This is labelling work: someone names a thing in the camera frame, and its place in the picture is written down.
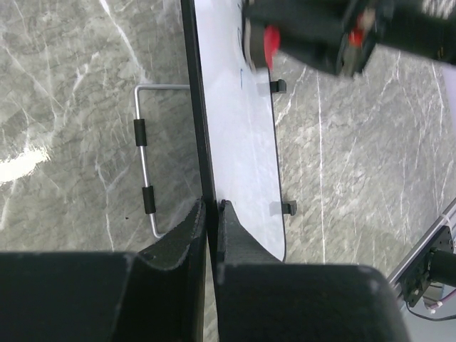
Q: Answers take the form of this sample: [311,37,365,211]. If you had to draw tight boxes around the small white whiteboard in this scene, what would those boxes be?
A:
[181,1,286,341]

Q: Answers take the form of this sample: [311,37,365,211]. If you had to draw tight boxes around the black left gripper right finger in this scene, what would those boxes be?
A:
[215,201,409,341]

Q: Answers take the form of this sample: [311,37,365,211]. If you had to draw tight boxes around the red bone-shaped eraser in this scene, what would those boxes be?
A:
[242,18,281,72]

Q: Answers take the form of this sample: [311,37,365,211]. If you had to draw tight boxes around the metal wire whiteboard stand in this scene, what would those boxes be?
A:
[133,79,297,239]

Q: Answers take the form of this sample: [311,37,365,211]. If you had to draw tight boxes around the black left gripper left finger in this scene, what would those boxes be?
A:
[1,200,206,341]

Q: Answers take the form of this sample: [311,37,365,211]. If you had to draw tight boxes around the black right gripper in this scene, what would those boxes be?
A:
[242,1,455,77]

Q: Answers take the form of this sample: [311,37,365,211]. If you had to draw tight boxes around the aluminium mounting rail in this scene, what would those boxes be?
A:
[388,199,455,293]

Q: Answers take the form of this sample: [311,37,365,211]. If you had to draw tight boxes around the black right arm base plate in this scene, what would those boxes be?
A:
[399,226,455,307]

